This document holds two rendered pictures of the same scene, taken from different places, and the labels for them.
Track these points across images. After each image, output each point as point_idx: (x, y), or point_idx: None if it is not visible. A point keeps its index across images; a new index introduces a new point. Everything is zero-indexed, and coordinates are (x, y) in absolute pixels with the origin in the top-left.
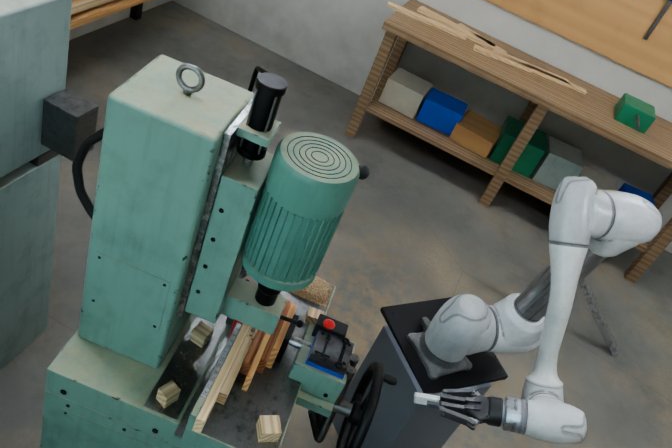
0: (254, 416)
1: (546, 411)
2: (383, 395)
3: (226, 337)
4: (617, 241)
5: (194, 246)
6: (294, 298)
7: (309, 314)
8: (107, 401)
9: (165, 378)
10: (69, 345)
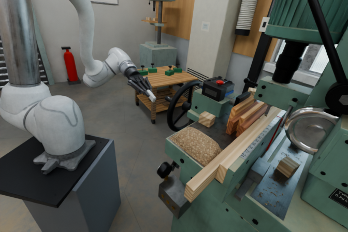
0: (257, 101)
1: (125, 54)
2: (104, 183)
3: (264, 160)
4: None
5: None
6: (214, 140)
7: (213, 116)
8: None
9: (304, 154)
10: None
